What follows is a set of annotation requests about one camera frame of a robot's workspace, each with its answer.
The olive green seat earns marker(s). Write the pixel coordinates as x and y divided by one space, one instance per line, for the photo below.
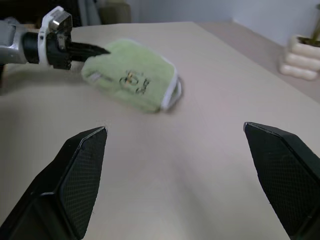
115 13

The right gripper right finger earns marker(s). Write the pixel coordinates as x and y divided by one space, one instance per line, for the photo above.
292 180

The green leafy plant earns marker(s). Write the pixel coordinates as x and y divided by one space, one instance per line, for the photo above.
315 27

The light green towel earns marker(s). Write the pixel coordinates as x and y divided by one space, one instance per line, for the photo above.
132 75

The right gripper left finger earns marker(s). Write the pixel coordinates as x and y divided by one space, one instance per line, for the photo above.
65 190

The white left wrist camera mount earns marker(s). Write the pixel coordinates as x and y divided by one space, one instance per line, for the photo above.
53 16

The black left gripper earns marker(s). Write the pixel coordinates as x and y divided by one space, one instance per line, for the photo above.
58 53

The cream bubble plant pot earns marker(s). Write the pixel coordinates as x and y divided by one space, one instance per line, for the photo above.
300 60

